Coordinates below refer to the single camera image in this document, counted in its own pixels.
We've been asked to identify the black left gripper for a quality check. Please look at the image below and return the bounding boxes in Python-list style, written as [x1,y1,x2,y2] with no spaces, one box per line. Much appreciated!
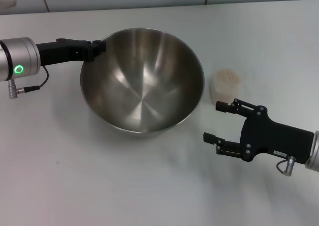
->
[35,38,107,68]

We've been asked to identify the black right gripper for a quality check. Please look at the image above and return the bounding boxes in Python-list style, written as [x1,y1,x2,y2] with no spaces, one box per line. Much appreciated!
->
[203,99,315,165]

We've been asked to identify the clear plastic measuring cup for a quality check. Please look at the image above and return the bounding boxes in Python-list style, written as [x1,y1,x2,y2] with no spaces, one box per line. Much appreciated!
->
[208,68,244,105]

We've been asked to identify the white uncooked rice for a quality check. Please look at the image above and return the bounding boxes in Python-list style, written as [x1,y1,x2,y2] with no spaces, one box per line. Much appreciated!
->
[210,69,243,104]

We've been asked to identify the stainless steel mixing bowl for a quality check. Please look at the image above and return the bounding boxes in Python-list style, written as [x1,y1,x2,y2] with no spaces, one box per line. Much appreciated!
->
[80,27,205,138]

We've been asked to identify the right gripper connector cable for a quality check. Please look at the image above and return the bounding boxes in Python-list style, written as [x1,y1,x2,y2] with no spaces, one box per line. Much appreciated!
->
[276,155,296,177]

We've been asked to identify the gripper connector cable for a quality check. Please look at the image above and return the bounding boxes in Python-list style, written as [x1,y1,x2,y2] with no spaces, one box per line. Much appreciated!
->
[8,66,50,99]
[276,155,296,177]

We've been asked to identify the left gripper connector cable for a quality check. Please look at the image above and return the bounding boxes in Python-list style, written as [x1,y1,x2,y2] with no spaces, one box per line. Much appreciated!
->
[8,66,50,99]

